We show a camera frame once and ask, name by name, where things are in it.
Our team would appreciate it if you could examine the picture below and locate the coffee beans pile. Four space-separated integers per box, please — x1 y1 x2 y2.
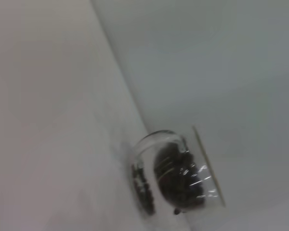
131 143 208 216

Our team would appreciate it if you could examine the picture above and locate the clear glass cup with handle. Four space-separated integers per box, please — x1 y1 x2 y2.
128 129 226 216

